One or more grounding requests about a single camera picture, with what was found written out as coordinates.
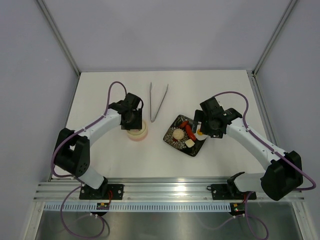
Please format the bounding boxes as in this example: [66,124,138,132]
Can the cream lunch box lid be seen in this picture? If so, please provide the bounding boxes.
[126,120,148,135]

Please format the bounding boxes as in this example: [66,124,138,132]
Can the metal tongs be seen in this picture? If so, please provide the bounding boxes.
[149,82,169,123]

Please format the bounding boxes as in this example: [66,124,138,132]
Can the aluminium frame post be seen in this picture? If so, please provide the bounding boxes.
[34,0,81,78]
[251,0,299,78]

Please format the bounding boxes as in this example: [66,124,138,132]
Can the small red shrimp toy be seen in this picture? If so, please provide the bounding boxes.
[179,120,189,128]

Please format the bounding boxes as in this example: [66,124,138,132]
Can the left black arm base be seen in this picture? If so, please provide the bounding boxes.
[79,183,124,200]

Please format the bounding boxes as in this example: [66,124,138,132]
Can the cream tofu block toy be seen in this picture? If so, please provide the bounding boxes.
[184,139,195,148]

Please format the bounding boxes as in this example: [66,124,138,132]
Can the black patterned square plate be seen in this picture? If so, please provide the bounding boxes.
[163,114,207,157]

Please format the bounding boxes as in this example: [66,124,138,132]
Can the fried egg toy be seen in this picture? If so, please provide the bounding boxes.
[195,129,208,141]

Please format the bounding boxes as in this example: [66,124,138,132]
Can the right aluminium frame post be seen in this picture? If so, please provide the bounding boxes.
[251,0,299,78]

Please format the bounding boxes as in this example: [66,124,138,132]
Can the cream pink lunch box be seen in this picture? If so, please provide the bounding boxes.
[127,134,147,142]

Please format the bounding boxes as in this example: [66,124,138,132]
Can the red sausage toy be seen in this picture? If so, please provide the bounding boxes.
[185,124,197,142]

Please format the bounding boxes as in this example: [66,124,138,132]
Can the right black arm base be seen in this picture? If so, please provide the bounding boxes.
[206,183,249,201]

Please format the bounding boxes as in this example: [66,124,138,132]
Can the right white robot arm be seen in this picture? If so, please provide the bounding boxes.
[193,97,303,201]

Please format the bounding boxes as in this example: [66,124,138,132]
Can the white steamed bun toy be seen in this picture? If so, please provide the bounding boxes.
[172,128,185,140]

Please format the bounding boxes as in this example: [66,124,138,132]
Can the white slotted cable duct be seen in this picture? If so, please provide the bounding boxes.
[43,202,231,213]

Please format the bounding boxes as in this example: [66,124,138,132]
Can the left aluminium frame post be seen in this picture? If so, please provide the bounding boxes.
[34,0,81,78]

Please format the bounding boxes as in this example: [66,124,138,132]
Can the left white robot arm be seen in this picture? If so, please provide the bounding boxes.
[51,92,144,199]

